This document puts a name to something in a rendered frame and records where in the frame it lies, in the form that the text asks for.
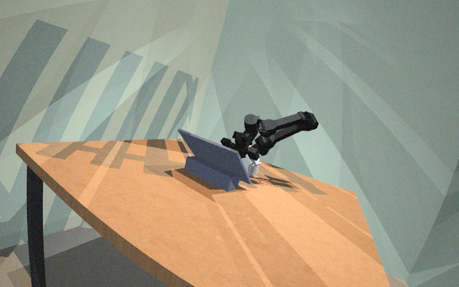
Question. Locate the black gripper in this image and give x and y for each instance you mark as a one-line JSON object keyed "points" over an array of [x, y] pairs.
{"points": [[242, 148]]}

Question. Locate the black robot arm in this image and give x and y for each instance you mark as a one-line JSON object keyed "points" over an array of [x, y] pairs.
{"points": [[268, 129]]}

